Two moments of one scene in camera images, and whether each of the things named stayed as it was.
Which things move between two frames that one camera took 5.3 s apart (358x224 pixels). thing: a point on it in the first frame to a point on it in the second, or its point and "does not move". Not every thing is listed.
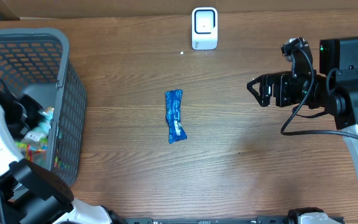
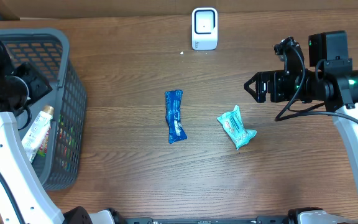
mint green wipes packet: (45, 124) to (232, 123)
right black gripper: (280, 79) does not move
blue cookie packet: (173, 102) does not move
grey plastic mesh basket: (36, 60) does not move
